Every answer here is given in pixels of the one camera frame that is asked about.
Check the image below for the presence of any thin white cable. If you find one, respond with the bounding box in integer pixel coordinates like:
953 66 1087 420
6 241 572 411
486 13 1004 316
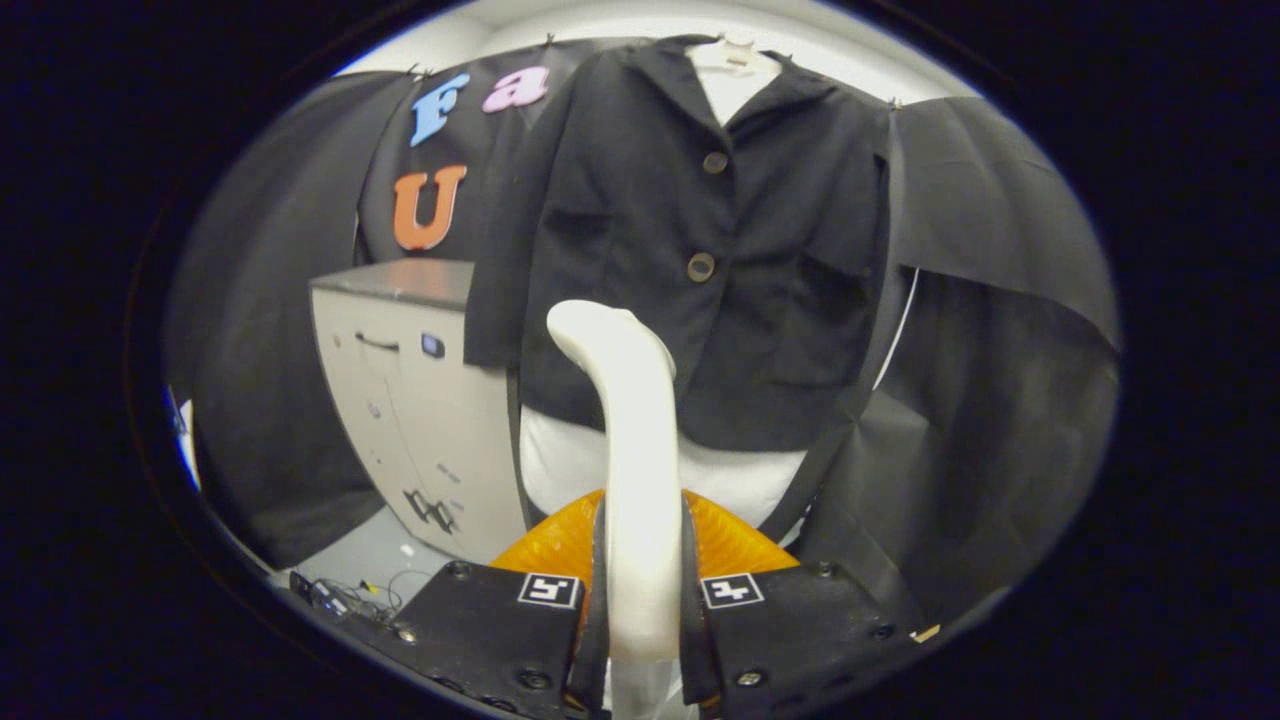
870 264 921 393

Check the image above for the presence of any white garment steamer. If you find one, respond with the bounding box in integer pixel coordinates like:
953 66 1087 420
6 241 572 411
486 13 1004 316
546 298 703 720

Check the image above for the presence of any black button jacket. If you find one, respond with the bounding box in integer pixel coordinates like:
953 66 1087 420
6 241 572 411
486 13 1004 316
463 35 893 453

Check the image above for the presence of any white mannequin torso on stand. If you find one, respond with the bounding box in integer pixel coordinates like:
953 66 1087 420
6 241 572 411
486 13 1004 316
518 38 809 533

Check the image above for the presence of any tangle of floor cables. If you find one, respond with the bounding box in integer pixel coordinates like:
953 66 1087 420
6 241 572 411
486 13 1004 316
288 568 426 629

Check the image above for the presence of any grey cabinet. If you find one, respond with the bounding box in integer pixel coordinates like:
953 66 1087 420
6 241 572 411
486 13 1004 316
308 258 531 567

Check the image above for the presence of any black backdrop cloth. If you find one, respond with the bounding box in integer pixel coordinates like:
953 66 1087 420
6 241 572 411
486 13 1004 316
165 38 1121 631

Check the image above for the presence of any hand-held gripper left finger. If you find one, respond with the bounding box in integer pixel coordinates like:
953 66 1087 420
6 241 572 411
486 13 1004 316
370 490 612 720

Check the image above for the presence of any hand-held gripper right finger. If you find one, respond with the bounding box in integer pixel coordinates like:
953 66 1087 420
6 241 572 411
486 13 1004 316
684 490 917 719

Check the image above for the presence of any white blue-edged board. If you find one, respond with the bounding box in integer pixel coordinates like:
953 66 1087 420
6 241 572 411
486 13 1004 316
163 385 203 493

